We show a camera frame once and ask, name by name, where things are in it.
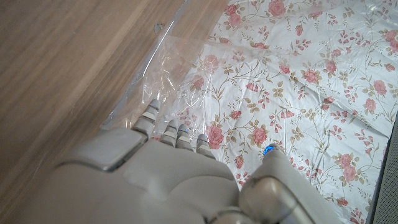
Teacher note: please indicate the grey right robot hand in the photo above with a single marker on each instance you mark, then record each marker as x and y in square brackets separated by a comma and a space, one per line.
[155, 186]

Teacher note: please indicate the transparent cling film sheet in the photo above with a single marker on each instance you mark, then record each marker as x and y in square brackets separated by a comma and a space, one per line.
[186, 68]

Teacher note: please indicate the floral backdrop cloth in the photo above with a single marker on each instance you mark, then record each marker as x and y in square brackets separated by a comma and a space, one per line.
[311, 93]

